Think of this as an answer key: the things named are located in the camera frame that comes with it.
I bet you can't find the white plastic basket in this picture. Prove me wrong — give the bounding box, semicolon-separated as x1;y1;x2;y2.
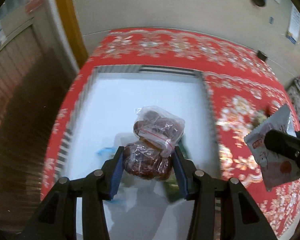
54;65;220;240

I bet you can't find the white snack packet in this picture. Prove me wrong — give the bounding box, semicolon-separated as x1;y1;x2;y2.
244;104;300;192

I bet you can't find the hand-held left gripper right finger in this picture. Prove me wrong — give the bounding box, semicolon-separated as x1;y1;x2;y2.
172;146;278;240

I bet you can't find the green yellow snack packet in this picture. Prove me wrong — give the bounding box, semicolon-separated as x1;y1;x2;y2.
251;109;269;128

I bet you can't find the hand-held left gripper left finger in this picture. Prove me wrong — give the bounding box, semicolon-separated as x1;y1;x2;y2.
20;146;125;240

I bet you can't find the red floral tablecloth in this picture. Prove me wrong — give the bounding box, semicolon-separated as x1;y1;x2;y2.
40;29;300;238

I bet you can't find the zip bag of brown snacks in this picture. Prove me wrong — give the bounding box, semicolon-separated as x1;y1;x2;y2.
133;105;185;158

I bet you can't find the floral cushion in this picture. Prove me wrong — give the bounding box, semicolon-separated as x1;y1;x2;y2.
287;78;300;122

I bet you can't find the long white paper sheet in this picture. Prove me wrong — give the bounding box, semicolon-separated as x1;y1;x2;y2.
286;5;300;45

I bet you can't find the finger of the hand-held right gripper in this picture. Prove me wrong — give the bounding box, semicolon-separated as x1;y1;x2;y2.
264;129;300;160

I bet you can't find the yellow door frame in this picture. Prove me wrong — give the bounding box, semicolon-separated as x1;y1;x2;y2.
52;0;88;69

